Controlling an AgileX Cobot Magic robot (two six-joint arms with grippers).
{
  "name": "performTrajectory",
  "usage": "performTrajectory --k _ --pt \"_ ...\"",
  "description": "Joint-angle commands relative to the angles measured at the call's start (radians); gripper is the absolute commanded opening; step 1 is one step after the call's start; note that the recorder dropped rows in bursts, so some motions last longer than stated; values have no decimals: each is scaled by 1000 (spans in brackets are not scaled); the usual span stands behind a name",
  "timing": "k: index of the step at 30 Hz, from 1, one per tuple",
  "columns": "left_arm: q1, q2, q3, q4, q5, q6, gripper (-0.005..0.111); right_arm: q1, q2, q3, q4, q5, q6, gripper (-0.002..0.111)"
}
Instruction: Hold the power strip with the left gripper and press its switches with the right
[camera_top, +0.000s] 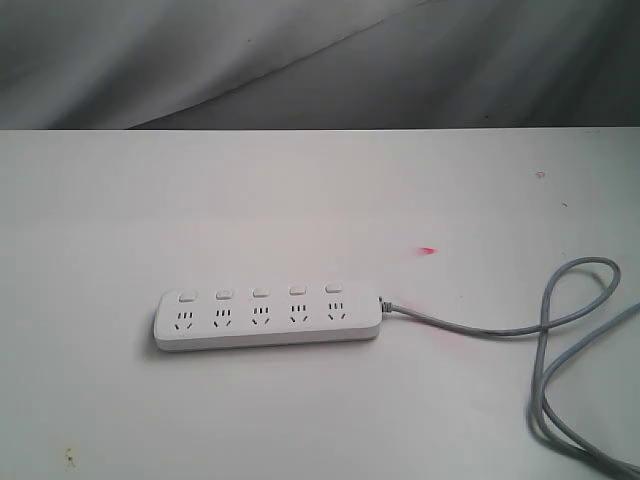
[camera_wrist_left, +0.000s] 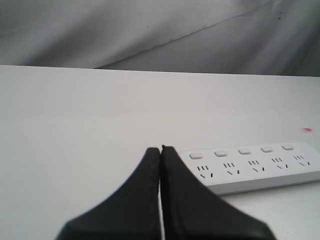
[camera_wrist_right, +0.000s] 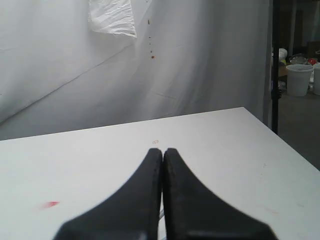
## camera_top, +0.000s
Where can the white five-outlet power strip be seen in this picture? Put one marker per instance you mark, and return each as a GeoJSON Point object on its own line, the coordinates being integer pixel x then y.
{"type": "Point", "coordinates": [260, 315]}

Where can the grey backdrop cloth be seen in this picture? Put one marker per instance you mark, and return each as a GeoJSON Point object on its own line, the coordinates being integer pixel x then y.
{"type": "Point", "coordinates": [234, 65]}

